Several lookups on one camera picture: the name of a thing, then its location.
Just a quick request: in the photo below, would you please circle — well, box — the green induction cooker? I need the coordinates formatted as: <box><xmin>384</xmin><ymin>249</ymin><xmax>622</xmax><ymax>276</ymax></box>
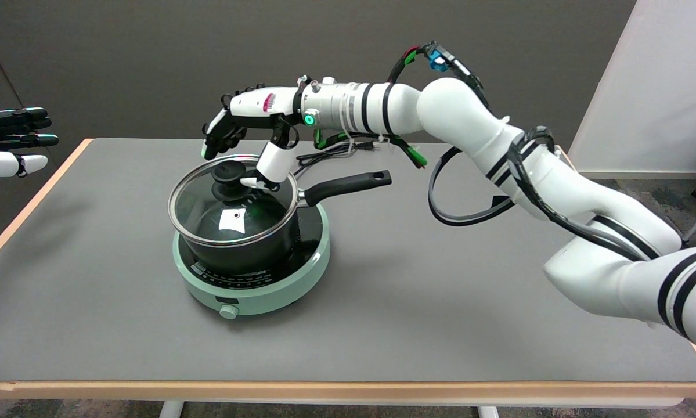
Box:
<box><xmin>172</xmin><ymin>203</ymin><xmax>331</xmax><ymax>320</ymax></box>

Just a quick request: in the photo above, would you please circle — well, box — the black saucepan with handle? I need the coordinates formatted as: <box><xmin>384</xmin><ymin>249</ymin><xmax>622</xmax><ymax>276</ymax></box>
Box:
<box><xmin>171</xmin><ymin>168</ymin><xmax>392</xmax><ymax>275</ymax></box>

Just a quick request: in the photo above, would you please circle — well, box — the black cooker power cord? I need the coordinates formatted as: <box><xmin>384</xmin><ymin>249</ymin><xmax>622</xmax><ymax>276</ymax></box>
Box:
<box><xmin>294</xmin><ymin>141</ymin><xmax>378</xmax><ymax>178</ymax></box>

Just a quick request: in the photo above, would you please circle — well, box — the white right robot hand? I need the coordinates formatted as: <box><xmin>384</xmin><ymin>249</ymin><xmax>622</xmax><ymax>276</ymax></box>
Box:
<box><xmin>201</xmin><ymin>84</ymin><xmax>302</xmax><ymax>192</ymax></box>

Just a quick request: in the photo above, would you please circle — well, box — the thin green black wire bundle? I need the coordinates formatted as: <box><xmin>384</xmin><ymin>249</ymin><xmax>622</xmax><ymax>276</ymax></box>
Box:
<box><xmin>314</xmin><ymin>41</ymin><xmax>491</xmax><ymax>169</ymax></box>

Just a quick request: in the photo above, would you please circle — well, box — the glass pot lid black knob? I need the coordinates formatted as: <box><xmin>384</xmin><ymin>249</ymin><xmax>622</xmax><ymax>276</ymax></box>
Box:
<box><xmin>168</xmin><ymin>154</ymin><xmax>300</xmax><ymax>247</ymax></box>

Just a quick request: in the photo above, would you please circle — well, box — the white partition panel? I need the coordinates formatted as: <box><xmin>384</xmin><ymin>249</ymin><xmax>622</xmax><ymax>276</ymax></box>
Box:
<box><xmin>568</xmin><ymin>0</ymin><xmax>696</xmax><ymax>174</ymax></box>

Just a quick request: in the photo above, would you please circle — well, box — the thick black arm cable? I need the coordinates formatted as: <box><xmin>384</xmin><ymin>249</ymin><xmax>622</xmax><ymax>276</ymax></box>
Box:
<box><xmin>428</xmin><ymin>127</ymin><xmax>696</xmax><ymax>407</ymax></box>

